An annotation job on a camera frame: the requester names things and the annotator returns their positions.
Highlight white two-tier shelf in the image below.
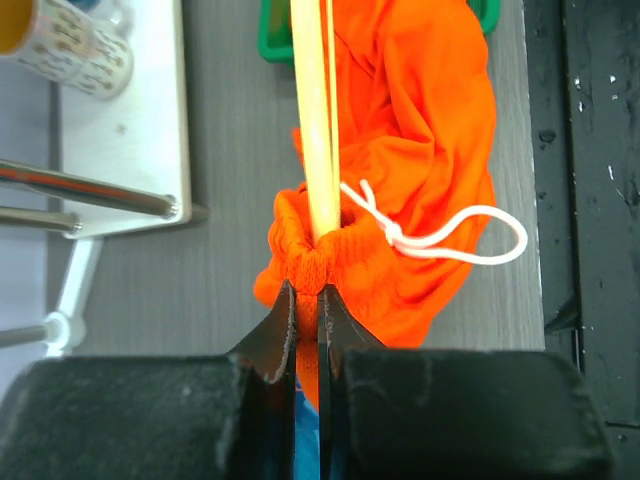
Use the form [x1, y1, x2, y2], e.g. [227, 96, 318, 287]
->
[0, 0, 211, 240]

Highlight orange shorts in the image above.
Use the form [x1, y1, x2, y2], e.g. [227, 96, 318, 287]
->
[254, 1, 496, 405]

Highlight green plastic tray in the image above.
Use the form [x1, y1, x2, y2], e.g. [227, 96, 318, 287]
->
[257, 0, 501, 68]

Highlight white clothes rack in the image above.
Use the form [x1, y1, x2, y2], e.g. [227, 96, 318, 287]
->
[1, 238, 104, 358]

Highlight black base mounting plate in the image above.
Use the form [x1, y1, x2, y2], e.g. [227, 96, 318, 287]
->
[524, 1, 639, 479]

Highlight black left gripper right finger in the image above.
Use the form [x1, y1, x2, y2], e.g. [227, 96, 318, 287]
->
[318, 285, 614, 479]

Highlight blue patterned shorts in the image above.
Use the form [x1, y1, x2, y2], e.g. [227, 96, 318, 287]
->
[294, 381, 320, 480]

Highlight yellow hanger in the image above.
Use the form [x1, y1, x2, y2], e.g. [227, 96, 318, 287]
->
[290, 0, 341, 239]

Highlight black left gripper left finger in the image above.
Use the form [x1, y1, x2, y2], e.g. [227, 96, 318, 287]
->
[1, 283, 296, 479]

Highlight white patterned mug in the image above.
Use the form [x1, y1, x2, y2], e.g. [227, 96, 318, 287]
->
[1, 1, 134, 101]

